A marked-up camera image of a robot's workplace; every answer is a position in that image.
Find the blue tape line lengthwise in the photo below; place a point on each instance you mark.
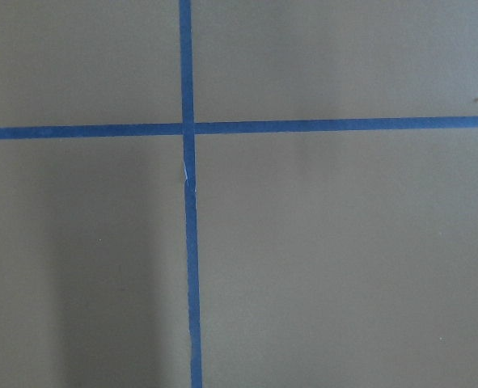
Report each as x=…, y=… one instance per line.
x=190, y=192

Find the blue tape line crosswise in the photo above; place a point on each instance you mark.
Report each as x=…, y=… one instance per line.
x=270, y=126

